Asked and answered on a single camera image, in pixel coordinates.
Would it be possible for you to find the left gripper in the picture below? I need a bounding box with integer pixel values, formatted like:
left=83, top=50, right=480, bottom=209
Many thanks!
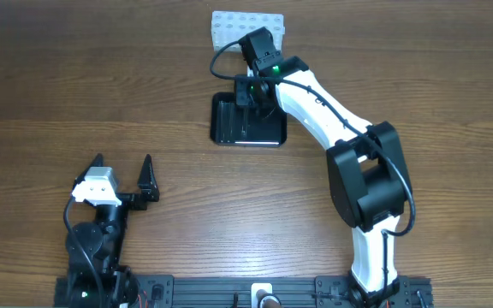
left=73, top=152, right=161, bottom=210

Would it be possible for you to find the black tray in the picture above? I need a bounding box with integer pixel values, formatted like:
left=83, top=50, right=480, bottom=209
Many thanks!
left=210, top=91, right=288, bottom=149

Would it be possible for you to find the white test tube rack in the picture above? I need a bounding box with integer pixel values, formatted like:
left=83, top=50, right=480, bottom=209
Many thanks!
left=210, top=10, right=286, bottom=55

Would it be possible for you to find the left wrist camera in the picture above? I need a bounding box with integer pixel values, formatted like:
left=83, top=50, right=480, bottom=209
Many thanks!
left=70, top=165, right=122, bottom=207

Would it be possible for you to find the mounting rail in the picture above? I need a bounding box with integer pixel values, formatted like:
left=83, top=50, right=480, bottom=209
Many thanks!
left=53, top=273, right=434, bottom=308

